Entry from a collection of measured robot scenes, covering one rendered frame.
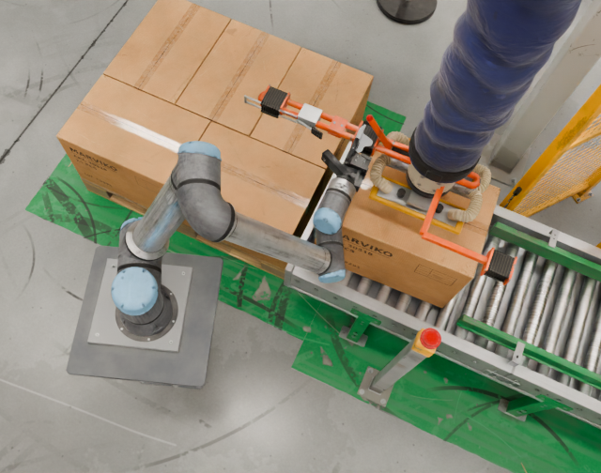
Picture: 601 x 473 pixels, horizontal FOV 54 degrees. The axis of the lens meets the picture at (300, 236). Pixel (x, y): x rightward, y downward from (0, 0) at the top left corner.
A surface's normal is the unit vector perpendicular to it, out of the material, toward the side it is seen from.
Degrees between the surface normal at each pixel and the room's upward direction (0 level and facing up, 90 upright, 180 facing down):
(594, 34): 90
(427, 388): 0
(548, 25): 80
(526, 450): 0
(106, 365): 0
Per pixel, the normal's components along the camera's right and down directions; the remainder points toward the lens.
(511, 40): -0.27, 0.88
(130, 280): 0.07, -0.32
